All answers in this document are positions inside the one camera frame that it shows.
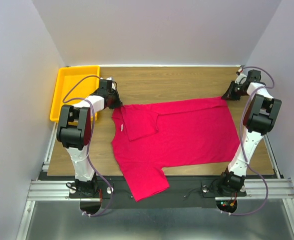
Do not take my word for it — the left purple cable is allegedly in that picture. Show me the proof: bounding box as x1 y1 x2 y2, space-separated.
62 75 114 218

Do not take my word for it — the purple cable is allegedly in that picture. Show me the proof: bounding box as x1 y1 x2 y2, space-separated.
220 66 276 216
62 75 114 218

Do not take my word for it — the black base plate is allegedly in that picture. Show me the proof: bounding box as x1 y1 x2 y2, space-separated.
66 176 246 212

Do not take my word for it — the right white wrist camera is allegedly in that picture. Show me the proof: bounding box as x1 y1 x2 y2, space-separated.
235 69 247 85

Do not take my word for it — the aluminium frame rail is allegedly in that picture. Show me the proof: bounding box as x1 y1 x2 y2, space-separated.
15 122 74 240

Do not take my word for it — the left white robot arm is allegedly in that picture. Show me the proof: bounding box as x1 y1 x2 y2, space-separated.
56 75 122 198

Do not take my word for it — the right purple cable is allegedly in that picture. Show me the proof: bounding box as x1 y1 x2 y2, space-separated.
220 66 276 216

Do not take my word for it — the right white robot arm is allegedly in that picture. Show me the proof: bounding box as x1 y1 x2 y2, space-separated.
217 66 282 196

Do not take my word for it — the red t shirt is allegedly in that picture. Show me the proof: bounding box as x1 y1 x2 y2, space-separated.
111 97 240 201

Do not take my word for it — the yellow plastic tray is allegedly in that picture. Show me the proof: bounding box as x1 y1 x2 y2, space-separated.
49 65 100 123

